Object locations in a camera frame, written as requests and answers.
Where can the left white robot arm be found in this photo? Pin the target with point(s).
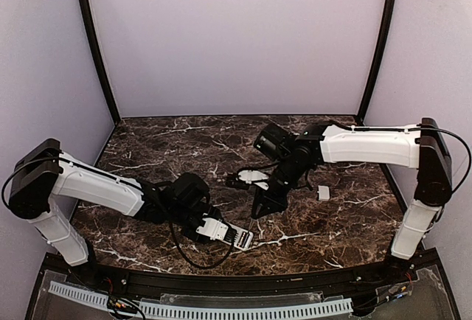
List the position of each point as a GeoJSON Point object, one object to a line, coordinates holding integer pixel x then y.
{"type": "Point", "coordinates": [47, 172]}

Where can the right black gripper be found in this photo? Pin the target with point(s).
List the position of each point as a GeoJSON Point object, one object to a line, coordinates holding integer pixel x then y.
{"type": "Point", "coordinates": [271, 197]}

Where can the black front table rail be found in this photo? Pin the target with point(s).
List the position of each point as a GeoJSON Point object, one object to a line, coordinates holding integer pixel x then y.
{"type": "Point", "coordinates": [347, 281]}

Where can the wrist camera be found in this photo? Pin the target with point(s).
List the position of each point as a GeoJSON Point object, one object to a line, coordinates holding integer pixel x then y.
{"type": "Point", "coordinates": [218, 230]}
{"type": "Point", "coordinates": [246, 178]}

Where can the white battery cover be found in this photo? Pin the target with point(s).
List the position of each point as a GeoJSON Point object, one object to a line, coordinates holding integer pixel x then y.
{"type": "Point", "coordinates": [323, 193]}

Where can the white slotted cable duct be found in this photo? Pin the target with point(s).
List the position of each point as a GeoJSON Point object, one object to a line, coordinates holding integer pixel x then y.
{"type": "Point", "coordinates": [176, 306]}

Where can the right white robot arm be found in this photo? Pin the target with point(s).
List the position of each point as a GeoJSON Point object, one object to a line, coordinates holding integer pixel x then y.
{"type": "Point", "coordinates": [421, 147]}

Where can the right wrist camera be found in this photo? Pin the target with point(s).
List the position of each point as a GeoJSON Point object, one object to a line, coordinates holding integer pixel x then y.
{"type": "Point", "coordinates": [246, 178]}

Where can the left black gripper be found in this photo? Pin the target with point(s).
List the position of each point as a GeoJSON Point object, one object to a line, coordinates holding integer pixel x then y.
{"type": "Point", "coordinates": [201, 234]}

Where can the left black frame post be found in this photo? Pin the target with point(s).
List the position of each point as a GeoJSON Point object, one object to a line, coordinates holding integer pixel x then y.
{"type": "Point", "coordinates": [97, 57]}

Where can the white remote control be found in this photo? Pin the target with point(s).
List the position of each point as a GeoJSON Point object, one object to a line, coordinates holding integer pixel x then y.
{"type": "Point", "coordinates": [232, 235]}

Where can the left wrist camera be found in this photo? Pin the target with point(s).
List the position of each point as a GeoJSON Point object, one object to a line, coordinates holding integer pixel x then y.
{"type": "Point", "coordinates": [218, 230]}

